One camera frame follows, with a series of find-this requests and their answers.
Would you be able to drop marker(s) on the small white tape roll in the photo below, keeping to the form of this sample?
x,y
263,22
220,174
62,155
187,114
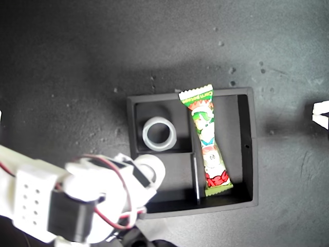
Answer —
x,y
159,167

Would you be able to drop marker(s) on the large white tape roll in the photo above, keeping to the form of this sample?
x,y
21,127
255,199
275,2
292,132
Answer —
x,y
146,137

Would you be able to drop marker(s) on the green printed snack bar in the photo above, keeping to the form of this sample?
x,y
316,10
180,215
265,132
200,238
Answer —
x,y
209,144

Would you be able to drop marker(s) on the black tray with wells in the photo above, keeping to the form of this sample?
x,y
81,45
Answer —
x,y
231,128

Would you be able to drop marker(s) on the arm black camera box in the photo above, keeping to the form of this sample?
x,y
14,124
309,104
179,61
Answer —
x,y
144,239

